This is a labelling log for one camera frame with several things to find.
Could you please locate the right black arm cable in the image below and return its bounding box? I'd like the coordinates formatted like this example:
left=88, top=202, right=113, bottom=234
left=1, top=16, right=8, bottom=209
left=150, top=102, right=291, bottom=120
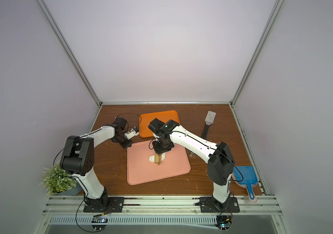
left=226, top=154, right=244, bottom=183

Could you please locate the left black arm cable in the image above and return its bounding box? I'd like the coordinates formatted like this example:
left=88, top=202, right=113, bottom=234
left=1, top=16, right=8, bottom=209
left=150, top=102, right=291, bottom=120
left=116, top=113, right=143, bottom=126

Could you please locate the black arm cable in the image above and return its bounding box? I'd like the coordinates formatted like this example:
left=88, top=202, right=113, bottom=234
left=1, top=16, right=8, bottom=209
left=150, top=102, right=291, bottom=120
left=226, top=154, right=244, bottom=183
left=116, top=113, right=143, bottom=126

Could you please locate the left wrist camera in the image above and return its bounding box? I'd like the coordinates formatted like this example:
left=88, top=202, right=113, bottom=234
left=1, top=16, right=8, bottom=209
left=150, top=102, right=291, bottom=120
left=124, top=127, right=139, bottom=139

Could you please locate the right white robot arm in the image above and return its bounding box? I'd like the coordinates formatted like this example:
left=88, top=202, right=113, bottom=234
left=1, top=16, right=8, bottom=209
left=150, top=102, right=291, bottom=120
left=148, top=118, right=235, bottom=204

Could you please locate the white dough lump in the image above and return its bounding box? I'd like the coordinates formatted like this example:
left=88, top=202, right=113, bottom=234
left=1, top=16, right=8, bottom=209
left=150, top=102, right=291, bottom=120
left=149, top=154, right=166, bottom=163

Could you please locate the black handled metal spatula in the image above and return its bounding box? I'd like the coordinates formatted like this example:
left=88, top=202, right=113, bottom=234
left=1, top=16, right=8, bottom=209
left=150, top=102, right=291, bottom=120
left=201, top=111, right=216, bottom=139

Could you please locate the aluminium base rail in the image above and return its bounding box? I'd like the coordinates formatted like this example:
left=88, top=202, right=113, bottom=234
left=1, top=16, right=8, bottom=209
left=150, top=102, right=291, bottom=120
left=42, top=195, right=282, bottom=226

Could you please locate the small green potted plant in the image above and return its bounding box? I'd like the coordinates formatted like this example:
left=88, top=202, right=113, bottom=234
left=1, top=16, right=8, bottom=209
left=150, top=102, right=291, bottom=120
left=39, top=164, right=83, bottom=196

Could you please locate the pink silicone mat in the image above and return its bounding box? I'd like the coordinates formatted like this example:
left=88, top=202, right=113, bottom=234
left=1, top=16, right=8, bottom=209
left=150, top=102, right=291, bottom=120
left=127, top=141, right=191, bottom=185

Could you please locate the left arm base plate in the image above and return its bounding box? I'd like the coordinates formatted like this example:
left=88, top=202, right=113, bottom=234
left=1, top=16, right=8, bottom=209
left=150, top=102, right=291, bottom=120
left=84, top=197, right=125, bottom=214

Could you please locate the orange plastic tray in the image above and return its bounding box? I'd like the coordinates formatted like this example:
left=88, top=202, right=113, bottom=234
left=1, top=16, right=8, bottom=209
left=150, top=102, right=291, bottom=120
left=139, top=110, right=181, bottom=138

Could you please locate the blue dustpan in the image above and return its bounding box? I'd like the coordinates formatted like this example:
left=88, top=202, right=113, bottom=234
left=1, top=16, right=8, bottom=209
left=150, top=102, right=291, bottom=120
left=232, top=166, right=258, bottom=203

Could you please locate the wooden rolling pin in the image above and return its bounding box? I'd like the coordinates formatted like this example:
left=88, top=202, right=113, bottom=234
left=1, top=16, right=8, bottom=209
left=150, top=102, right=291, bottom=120
left=154, top=153, right=163, bottom=165

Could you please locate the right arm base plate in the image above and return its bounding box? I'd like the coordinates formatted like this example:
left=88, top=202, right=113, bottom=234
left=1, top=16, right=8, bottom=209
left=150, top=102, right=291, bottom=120
left=194, top=197, right=240, bottom=213

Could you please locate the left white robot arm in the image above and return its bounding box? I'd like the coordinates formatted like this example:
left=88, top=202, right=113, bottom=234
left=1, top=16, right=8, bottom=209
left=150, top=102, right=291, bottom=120
left=60, top=117, right=139, bottom=211

